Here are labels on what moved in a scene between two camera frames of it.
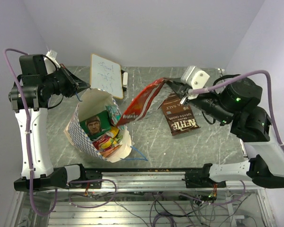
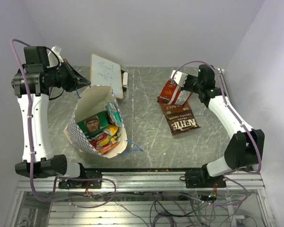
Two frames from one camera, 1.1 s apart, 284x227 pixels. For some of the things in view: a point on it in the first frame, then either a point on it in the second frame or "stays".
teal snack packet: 114,115 stays
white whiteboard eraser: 125,74 stays
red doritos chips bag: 141,101 -> 172,94
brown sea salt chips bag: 179,117 stays
